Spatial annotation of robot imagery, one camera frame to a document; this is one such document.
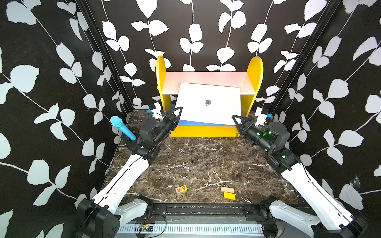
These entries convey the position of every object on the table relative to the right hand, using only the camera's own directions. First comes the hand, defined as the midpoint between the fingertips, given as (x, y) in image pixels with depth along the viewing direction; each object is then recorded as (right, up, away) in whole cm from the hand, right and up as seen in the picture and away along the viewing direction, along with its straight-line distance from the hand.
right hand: (229, 115), depth 63 cm
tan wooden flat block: (+3, -41, +19) cm, 45 cm away
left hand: (-19, +4, +2) cm, 20 cm away
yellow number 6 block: (-21, -39, +17) cm, 48 cm away
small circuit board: (-40, -54, +8) cm, 67 cm away
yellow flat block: (+4, -43, +17) cm, 47 cm away
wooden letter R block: (-24, -40, +17) cm, 49 cm away
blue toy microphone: (-52, -2, +6) cm, 52 cm away
